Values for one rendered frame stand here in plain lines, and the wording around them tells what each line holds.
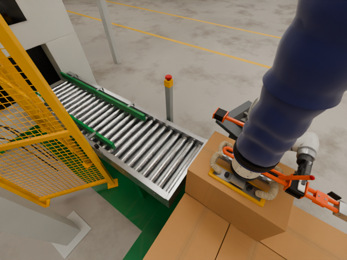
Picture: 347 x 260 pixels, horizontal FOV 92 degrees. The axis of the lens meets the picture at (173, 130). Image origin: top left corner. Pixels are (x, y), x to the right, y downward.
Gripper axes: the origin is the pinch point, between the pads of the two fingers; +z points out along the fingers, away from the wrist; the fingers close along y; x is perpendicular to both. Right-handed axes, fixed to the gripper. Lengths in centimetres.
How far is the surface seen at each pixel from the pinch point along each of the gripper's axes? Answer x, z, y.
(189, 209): 46, 27, 54
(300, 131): 19.0, 6.3, -39.0
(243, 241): 4, 24, 54
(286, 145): 19.1, 6.0, -29.7
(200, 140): 69, -33, 49
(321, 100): 21, 9, -54
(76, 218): 143, 89, 107
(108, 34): 347, -160, 47
